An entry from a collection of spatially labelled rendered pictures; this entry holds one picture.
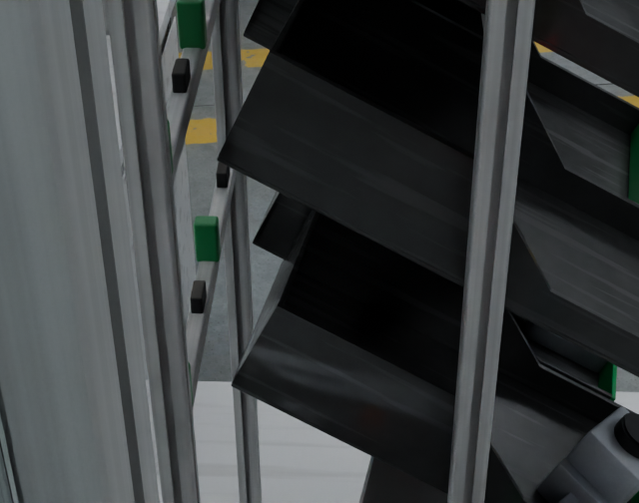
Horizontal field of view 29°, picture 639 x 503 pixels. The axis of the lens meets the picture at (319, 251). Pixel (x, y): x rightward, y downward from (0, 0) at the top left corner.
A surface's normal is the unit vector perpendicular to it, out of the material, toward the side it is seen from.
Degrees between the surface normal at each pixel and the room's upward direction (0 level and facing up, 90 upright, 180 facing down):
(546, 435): 25
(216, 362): 0
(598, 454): 78
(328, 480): 0
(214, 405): 0
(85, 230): 90
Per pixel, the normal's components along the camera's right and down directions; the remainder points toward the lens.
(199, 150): 0.00, -0.81
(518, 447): 0.41, -0.69
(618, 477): -0.63, 0.27
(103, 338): 1.00, 0.02
